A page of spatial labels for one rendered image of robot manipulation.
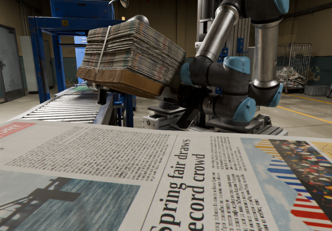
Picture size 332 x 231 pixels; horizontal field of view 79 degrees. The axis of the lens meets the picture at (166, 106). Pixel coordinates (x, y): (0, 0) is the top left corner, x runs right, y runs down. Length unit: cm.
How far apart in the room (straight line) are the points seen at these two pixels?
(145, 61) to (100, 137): 54
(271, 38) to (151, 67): 49
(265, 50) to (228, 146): 79
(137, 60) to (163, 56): 12
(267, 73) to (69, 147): 90
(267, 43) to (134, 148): 82
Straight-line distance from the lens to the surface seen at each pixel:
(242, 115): 62
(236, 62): 61
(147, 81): 74
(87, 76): 91
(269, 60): 98
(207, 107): 67
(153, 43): 78
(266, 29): 93
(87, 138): 22
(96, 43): 94
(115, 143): 20
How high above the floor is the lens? 114
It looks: 13 degrees down
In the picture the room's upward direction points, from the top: straight up
